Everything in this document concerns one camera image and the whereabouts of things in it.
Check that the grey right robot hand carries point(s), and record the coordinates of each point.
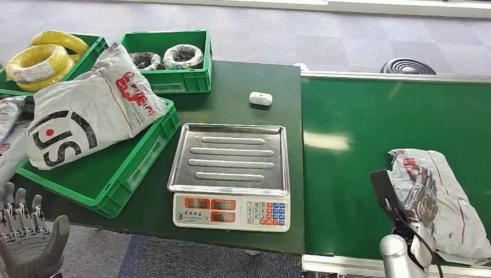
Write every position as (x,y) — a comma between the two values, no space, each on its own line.
(422,193)

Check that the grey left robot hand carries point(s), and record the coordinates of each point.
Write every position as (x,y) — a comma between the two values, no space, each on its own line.
(28,249)

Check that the flat grey plastic package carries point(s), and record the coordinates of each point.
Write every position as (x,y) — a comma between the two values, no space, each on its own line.
(9,153)

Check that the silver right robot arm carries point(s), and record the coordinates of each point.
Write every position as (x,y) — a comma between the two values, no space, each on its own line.
(399,253)

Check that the large shallow green plastic basket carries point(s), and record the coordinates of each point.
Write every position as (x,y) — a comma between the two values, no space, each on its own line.
(111,172)

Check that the small white rounded case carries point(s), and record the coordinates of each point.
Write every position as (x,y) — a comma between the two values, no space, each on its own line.
(261,98)

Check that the green bin with wrapped coils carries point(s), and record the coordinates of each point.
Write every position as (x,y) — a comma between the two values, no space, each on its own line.
(180,80)

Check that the grey plastic mail package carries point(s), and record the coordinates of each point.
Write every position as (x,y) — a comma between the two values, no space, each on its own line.
(456,207)

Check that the green conveyor belt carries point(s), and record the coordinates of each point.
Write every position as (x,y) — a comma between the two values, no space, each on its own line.
(364,153)

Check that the steel scale weighing pan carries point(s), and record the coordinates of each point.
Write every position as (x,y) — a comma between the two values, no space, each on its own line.
(230,159)

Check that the white electronic weighing scale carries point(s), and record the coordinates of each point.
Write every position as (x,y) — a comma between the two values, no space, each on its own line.
(230,213)

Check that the white conveyor end cap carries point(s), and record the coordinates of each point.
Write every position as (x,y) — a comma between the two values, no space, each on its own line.
(301,66)

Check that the small grey plastic package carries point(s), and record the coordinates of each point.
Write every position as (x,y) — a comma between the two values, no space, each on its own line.
(8,113)

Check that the dark green work table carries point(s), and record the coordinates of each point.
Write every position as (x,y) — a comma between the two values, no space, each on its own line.
(238,107)

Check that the black ribbed round object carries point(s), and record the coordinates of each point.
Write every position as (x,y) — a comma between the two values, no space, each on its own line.
(407,67)

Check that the green bin with yellow coils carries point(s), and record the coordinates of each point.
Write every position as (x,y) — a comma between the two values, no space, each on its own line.
(90,52)

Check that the large grey package black logo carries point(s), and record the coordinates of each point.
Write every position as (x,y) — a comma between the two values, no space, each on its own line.
(92,111)

